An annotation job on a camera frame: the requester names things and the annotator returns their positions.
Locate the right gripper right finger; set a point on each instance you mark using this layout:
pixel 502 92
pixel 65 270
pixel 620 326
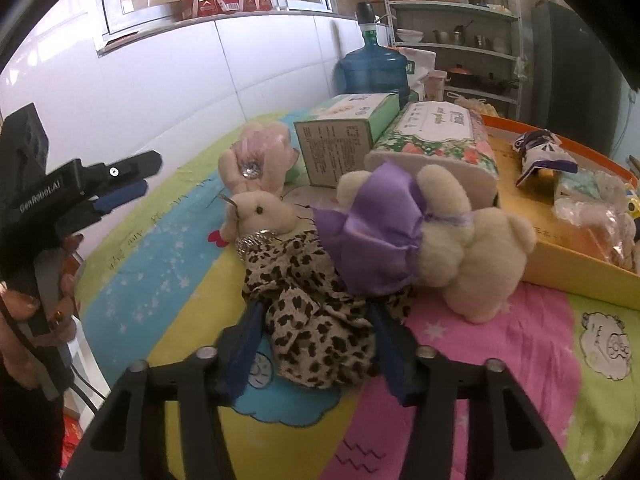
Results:
pixel 396 350

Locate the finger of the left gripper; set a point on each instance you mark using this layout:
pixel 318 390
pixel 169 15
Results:
pixel 121 173
pixel 121 197

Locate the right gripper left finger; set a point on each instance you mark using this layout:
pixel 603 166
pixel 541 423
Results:
pixel 236 349

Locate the leopard dress bunny plush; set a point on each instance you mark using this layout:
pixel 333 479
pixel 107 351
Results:
pixel 318 331

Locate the person's left hand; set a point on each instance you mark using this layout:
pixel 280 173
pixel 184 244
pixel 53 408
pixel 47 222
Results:
pixel 38 309

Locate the colourful cartoon blanket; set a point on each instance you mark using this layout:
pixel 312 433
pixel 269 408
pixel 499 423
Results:
pixel 158 288

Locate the purple bow bear plush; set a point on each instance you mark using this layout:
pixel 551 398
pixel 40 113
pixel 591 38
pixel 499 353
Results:
pixel 393 229

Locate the floral pink tissue pack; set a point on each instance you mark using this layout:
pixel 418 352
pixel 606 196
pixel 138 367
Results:
pixel 444 134

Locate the green white tissue box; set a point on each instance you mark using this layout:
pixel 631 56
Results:
pixel 337 135

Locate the purple white small pouch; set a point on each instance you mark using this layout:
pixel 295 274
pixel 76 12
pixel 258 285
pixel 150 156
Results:
pixel 542 149

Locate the clear plastic snack packet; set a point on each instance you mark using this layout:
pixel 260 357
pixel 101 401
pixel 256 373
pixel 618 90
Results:
pixel 599 203

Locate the egg carton tray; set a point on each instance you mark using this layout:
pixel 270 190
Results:
pixel 478 105

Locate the blue water jug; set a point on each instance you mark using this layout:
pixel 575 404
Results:
pixel 373 68

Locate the white flour sack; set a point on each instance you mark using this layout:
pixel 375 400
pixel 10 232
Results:
pixel 420 63

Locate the white bowl on shelf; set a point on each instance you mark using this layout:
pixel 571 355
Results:
pixel 409 35

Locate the black refrigerator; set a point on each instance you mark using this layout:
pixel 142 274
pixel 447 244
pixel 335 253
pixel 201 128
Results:
pixel 576 83

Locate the metal storage shelf rack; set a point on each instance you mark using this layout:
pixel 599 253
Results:
pixel 479 42

